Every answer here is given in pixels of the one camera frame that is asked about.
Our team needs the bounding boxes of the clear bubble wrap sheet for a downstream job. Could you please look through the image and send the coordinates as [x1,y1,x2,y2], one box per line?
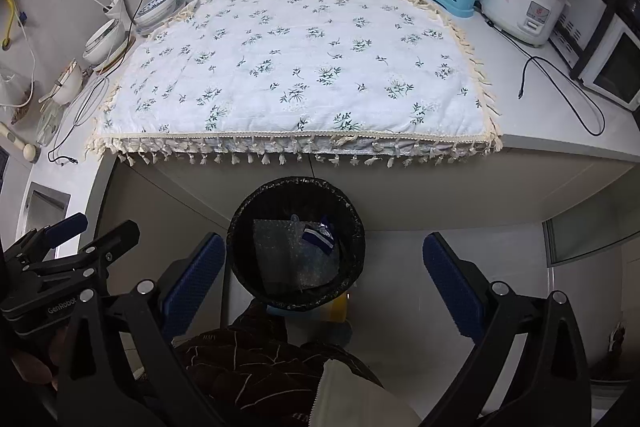
[254,215,340,289]

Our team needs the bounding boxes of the blue snack wrapper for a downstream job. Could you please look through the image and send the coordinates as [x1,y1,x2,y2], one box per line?
[302,223,336,256]

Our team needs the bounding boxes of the black trash bin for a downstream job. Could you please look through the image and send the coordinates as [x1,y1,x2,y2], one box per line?
[226,176,366,312]

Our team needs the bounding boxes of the left hand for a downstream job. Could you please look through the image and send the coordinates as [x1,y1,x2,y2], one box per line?
[10,326,68,391]

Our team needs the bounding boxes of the dark patterned trousers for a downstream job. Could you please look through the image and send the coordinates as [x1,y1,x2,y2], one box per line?
[177,300,418,426]

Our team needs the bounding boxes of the white cup with pattern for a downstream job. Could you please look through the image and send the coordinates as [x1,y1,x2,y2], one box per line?
[38,60,86,106]

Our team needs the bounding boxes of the white bowl stack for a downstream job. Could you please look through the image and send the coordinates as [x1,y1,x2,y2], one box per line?
[82,20,127,66]

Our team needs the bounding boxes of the blue rimmed plate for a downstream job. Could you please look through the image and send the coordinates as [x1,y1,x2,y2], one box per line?
[136,0,177,35]

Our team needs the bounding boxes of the white paper cone holder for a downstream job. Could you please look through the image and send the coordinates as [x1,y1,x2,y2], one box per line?
[94,0,134,32]

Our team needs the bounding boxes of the blue patterned bowl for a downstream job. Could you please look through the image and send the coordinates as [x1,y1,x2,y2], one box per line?
[134,0,176,26]

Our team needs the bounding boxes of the white floral tablecloth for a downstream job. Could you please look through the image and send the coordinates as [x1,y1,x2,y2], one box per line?
[87,0,502,166]

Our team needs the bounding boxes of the microwave oven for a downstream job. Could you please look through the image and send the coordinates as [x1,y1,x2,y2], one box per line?
[550,0,639,112]

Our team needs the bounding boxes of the grey looped cable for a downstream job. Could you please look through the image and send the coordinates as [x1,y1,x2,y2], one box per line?
[71,76,112,128]

